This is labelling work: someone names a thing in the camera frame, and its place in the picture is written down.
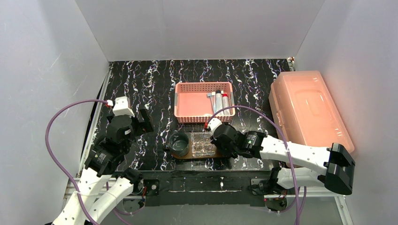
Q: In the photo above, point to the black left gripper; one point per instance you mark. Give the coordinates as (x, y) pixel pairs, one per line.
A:
(138, 123)

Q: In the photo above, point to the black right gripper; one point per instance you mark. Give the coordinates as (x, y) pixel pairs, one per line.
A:
(218, 142)

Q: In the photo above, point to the oval wooden tray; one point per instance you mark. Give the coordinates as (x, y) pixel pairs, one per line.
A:
(191, 156)

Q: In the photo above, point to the clear plastic dimpled tray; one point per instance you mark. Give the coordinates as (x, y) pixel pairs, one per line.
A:
(200, 143)

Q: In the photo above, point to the dark grey cup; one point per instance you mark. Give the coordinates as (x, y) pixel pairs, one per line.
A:
(178, 144)

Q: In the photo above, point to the white toothpaste tube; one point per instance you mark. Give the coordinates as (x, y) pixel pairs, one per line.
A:
(218, 100)

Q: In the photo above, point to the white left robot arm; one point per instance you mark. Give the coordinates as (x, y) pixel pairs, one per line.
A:
(85, 206)

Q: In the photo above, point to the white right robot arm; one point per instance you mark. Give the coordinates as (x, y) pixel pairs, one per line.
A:
(332, 167)

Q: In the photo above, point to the red capped toothpaste tube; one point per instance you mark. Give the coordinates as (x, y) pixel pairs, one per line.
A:
(225, 103)

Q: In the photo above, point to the pink perforated plastic basket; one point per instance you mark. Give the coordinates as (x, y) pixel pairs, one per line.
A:
(191, 104)

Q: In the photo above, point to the large pink storage box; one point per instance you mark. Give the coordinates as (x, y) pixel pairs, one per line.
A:
(304, 110)

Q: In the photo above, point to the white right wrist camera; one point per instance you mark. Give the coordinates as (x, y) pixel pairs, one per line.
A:
(213, 124)

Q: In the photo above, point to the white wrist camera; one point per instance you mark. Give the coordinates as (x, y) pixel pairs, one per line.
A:
(122, 107)
(213, 124)

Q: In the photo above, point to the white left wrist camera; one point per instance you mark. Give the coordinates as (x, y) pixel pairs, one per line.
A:
(122, 107)

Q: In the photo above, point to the clear handled toothbrush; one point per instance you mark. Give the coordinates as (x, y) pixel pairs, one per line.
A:
(210, 95)

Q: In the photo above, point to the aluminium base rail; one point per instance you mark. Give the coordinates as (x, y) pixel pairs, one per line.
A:
(283, 202)

